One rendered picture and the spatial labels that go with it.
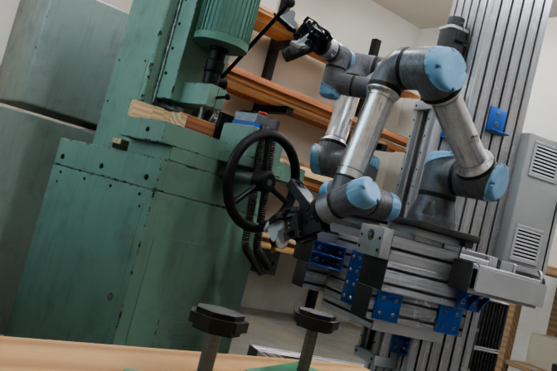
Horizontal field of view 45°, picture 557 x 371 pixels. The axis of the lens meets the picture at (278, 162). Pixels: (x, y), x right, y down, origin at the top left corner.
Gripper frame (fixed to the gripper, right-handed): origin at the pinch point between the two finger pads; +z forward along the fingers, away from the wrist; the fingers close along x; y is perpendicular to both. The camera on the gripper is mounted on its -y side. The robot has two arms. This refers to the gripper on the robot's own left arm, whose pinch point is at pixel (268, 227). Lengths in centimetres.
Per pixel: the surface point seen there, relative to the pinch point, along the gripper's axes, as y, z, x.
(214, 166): -22.7, 14.4, -4.4
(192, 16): -75, 14, -8
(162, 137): -25.6, 11.6, -24.8
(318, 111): -167, 143, 215
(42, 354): 45, -54, -91
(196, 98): -48, 20, -5
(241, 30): -65, 1, 0
